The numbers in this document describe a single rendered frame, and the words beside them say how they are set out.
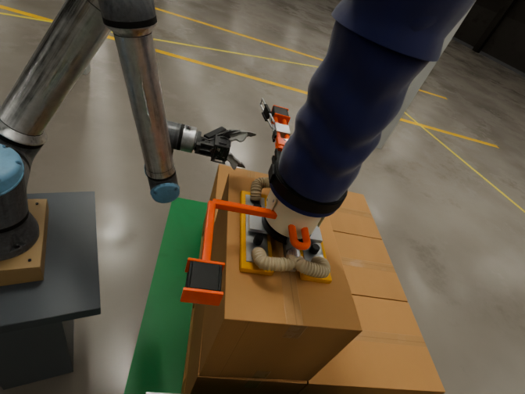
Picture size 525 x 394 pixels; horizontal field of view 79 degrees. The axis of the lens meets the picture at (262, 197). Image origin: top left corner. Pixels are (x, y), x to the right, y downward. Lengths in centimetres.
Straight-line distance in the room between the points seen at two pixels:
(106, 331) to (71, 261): 76
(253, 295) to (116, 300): 116
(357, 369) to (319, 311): 52
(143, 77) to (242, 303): 63
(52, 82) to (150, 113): 26
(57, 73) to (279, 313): 85
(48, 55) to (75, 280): 63
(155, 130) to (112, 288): 123
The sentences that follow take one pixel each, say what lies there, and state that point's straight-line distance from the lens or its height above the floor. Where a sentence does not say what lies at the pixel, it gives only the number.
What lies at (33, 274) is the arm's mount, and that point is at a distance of 114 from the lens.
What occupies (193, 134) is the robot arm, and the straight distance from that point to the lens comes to 111.
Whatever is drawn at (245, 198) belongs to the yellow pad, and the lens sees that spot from 113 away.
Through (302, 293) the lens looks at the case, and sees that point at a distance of 99.
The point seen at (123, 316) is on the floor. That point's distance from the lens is 191.
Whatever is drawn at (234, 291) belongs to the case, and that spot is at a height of 94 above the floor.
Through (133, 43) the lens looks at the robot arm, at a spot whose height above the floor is 141.
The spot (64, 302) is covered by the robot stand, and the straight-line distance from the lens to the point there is 112.
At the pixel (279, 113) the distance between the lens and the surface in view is 145.
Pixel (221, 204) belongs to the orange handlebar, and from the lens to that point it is 91.
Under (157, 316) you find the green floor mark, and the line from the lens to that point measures 191.
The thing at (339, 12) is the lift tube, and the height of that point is 161.
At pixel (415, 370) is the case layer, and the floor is 54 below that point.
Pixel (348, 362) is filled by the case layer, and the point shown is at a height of 54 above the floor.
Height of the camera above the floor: 171
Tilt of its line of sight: 39 degrees down
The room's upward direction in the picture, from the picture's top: 22 degrees clockwise
